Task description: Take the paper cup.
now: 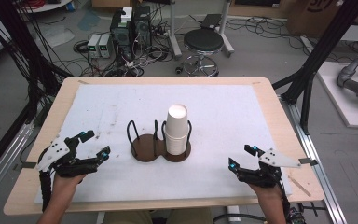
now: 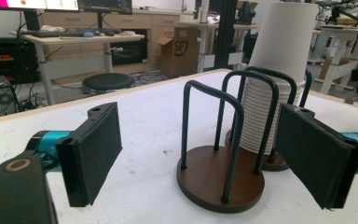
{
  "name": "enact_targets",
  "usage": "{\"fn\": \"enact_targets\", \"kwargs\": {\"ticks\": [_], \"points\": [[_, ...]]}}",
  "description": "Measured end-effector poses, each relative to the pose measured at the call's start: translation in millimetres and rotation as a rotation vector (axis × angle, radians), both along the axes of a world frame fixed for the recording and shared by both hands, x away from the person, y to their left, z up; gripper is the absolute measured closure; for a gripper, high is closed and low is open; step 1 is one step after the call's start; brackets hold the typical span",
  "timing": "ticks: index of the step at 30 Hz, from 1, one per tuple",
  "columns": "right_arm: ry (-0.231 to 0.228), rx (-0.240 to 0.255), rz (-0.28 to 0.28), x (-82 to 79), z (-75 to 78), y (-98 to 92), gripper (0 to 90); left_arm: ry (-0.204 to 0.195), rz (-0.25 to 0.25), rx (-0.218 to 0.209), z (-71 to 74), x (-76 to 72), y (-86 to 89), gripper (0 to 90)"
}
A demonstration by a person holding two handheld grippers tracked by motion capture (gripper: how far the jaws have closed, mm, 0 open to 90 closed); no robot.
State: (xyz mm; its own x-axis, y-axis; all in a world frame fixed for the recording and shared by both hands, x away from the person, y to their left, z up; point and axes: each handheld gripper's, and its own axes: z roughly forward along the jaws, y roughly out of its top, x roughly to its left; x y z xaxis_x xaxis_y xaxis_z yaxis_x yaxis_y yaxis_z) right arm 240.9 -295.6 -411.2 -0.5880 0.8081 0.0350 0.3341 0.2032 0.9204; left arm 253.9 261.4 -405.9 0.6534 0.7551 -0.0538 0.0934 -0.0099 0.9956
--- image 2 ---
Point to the white table with clutter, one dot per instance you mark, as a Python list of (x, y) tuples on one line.
[(205, 26)]

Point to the wooden desk with white legs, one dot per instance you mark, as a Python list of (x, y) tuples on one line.
[(74, 40)]

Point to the dark computer monitor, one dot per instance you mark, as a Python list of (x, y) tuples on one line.
[(105, 6)]

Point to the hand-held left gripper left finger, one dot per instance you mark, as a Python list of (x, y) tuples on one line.
[(88, 155)]

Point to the black computer tower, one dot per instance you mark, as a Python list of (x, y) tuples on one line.
[(0, 98)]

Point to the light wooden cabinet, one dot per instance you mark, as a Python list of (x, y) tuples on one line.
[(127, 21)]

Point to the stack of white paper cups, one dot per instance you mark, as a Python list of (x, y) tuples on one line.
[(282, 40)]

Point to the open cardboard box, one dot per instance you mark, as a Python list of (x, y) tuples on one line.
[(177, 59)]

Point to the round black stool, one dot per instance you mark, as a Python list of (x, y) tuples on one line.
[(108, 81)]

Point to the bright computer monitor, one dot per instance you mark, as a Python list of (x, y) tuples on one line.
[(43, 3)]

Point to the black metal post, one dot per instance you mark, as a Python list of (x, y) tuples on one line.
[(226, 34)]

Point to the white workbench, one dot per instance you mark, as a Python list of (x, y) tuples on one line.
[(338, 32)]

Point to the black keyboard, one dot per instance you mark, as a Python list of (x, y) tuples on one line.
[(71, 32)]

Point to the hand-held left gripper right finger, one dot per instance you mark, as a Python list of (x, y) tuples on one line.
[(313, 155)]

